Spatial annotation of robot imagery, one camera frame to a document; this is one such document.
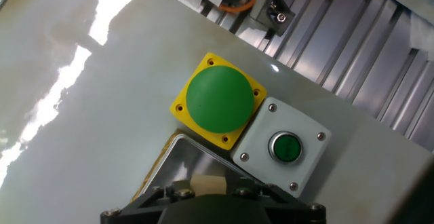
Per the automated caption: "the grey box green button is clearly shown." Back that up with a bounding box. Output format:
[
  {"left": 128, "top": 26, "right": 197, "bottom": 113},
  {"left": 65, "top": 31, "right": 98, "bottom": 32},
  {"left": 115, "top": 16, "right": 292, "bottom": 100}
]
[{"left": 230, "top": 96, "right": 332, "bottom": 198}]

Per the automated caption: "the yellow box green mushroom button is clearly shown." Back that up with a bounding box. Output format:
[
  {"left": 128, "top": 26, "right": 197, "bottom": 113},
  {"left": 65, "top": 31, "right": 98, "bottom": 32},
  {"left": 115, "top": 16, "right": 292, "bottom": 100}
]
[{"left": 169, "top": 52, "right": 268, "bottom": 151}]

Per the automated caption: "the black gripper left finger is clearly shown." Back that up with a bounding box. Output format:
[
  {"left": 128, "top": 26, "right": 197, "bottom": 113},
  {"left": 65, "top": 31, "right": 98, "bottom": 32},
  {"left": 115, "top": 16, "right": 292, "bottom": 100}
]
[{"left": 100, "top": 179, "right": 197, "bottom": 224}]

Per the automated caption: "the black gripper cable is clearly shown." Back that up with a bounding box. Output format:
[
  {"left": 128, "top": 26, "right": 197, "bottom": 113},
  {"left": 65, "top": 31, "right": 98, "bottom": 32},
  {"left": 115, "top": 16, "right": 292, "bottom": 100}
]
[{"left": 386, "top": 159, "right": 434, "bottom": 224}]

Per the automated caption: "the small wooden cube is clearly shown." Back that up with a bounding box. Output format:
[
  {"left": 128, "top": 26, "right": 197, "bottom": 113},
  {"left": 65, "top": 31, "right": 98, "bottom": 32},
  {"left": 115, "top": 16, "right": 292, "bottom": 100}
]
[{"left": 189, "top": 173, "right": 227, "bottom": 196}]

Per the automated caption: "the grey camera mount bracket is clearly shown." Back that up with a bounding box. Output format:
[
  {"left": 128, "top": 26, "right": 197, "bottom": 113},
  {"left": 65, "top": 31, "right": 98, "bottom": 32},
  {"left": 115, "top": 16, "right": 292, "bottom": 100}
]
[{"left": 250, "top": 0, "right": 296, "bottom": 37}]

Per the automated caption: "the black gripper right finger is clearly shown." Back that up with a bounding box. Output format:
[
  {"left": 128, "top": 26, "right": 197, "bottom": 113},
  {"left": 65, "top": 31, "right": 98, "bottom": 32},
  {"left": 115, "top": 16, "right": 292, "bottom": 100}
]
[{"left": 232, "top": 179, "right": 327, "bottom": 224}]

